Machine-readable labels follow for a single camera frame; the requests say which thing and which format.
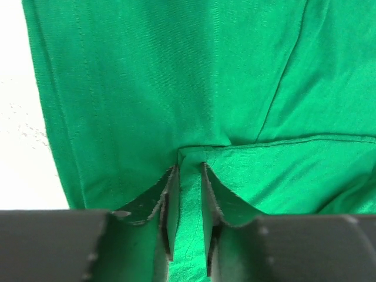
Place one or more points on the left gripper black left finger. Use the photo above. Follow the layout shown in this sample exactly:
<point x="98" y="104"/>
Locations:
<point x="150" y="224"/>

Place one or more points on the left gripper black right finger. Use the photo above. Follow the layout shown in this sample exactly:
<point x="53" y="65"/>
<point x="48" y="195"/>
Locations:
<point x="228" y="230"/>

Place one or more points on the green t-shirt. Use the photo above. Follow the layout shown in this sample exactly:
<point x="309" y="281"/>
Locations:
<point x="277" y="97"/>

